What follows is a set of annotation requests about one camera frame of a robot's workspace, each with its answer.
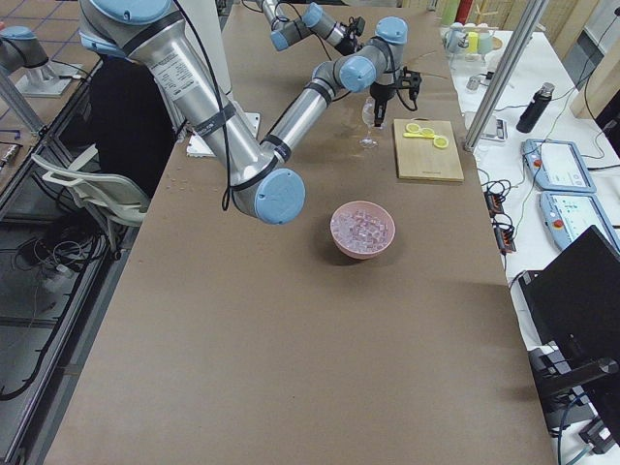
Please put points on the aluminium frame post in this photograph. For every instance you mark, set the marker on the aluminium frame post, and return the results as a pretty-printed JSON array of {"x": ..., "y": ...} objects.
[{"x": 519, "y": 38}]

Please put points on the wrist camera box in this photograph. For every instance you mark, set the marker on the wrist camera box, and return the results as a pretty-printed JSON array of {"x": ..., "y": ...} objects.
[{"x": 356, "y": 26}]

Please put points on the teach pendant lower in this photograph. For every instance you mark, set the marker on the teach pendant lower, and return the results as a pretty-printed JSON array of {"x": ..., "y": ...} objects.
[{"x": 567, "y": 215}]

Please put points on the teach pendant upper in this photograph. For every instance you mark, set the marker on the teach pendant upper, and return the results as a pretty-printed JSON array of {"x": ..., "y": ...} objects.
[{"x": 557, "y": 165}]

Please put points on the lemon slice middle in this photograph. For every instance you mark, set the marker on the lemon slice middle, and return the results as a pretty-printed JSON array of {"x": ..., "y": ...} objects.
[{"x": 427, "y": 132}]

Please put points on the teach pendant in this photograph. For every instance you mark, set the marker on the teach pendant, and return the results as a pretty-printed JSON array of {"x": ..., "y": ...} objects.
[
  {"x": 567, "y": 215},
  {"x": 557, "y": 165}
]

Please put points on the black water bottle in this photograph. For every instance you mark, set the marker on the black water bottle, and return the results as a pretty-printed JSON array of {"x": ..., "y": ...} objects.
[{"x": 532, "y": 114}]

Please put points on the yellow plastic knife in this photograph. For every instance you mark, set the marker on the yellow plastic knife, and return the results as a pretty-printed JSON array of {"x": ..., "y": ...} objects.
[{"x": 419, "y": 136}]

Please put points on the pink ice bowl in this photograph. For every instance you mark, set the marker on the pink ice bowl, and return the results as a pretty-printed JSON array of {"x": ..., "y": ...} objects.
[{"x": 362, "y": 229}]

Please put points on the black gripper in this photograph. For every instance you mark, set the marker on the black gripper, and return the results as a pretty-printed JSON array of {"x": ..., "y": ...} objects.
[
  {"x": 347, "y": 45},
  {"x": 379, "y": 93}
]

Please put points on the bamboo cutting board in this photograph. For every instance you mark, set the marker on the bamboo cutting board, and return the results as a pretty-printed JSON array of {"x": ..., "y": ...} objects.
[{"x": 420, "y": 159}]

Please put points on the clear wine glass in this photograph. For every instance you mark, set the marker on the clear wine glass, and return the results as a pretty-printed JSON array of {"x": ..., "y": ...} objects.
[{"x": 368, "y": 119}]

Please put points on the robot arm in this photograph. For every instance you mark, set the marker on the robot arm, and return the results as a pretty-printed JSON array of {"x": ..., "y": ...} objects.
[
  {"x": 285, "y": 32},
  {"x": 258, "y": 184}
]

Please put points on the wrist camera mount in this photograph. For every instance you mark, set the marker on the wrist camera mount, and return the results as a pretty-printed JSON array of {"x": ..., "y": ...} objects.
[{"x": 411, "y": 82}]

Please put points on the white tray scale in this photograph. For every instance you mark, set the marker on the white tray scale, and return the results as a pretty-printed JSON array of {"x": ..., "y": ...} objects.
[{"x": 496, "y": 129}]

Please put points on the black laptop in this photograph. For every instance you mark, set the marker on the black laptop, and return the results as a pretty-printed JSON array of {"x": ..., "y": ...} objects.
[{"x": 574, "y": 301}]

